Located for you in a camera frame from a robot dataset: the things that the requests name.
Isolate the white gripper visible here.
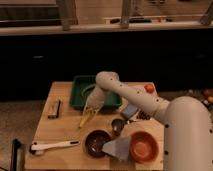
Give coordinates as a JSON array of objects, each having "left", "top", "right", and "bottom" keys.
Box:
[{"left": 84, "top": 86, "right": 109, "bottom": 120}]

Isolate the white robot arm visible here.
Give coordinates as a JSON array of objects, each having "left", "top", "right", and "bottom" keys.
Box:
[{"left": 86, "top": 71, "right": 213, "bottom": 171}]

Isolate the green cucumber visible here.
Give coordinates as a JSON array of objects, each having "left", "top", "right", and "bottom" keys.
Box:
[{"left": 81, "top": 83, "right": 96, "bottom": 97}]

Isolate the green plastic tray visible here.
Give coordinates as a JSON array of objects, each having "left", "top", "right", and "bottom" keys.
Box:
[{"left": 70, "top": 75, "right": 122, "bottom": 110}]

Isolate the dark purple bowl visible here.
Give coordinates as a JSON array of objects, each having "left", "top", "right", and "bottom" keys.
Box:
[{"left": 85, "top": 130, "right": 111, "bottom": 158}]

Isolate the metal measuring cup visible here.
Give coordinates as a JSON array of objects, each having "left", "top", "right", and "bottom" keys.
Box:
[{"left": 111, "top": 118, "right": 141, "bottom": 136}]

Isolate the grey folded cloth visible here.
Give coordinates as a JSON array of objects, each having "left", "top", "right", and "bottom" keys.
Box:
[{"left": 102, "top": 136, "right": 131, "bottom": 162}]

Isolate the brown pine cone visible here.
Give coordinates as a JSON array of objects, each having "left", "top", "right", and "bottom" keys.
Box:
[{"left": 137, "top": 111, "right": 151, "bottom": 120}]

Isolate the orange bowl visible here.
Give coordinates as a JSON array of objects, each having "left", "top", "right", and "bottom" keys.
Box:
[{"left": 129, "top": 131, "right": 159, "bottom": 164}]

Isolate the orange fruit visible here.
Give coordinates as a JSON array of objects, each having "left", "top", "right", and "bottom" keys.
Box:
[{"left": 144, "top": 84, "right": 154, "bottom": 94}]

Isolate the black chair back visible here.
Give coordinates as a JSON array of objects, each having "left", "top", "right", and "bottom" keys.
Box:
[{"left": 10, "top": 139, "right": 25, "bottom": 171}]

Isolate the white handled brush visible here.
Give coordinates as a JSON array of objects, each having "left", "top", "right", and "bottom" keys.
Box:
[{"left": 29, "top": 140, "right": 80, "bottom": 155}]

